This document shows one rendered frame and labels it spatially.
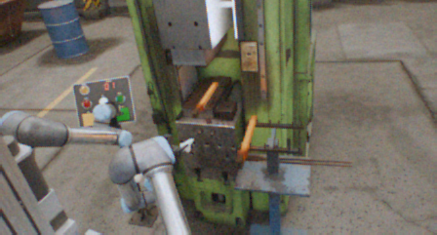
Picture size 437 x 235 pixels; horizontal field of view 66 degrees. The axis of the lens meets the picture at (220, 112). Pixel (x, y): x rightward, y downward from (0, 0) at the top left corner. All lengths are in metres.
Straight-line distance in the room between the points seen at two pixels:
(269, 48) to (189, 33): 0.44
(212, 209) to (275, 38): 1.31
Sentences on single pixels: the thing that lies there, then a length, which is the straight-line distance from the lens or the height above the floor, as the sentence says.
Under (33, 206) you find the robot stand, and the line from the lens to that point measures 0.98.
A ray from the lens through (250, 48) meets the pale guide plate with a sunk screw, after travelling 1.91.
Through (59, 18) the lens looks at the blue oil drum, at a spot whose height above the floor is 0.70.
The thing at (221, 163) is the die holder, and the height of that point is 0.62.
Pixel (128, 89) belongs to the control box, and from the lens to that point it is 2.13.
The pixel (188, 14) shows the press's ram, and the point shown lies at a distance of 1.82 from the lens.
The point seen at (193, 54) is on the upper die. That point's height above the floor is 1.34.
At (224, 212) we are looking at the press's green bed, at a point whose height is 0.15.
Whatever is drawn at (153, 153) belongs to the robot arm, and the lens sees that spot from 1.28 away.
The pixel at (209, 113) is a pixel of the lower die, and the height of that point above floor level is 0.95.
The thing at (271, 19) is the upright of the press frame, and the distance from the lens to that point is 1.87.
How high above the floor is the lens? 2.03
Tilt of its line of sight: 32 degrees down
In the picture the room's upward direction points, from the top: 7 degrees counter-clockwise
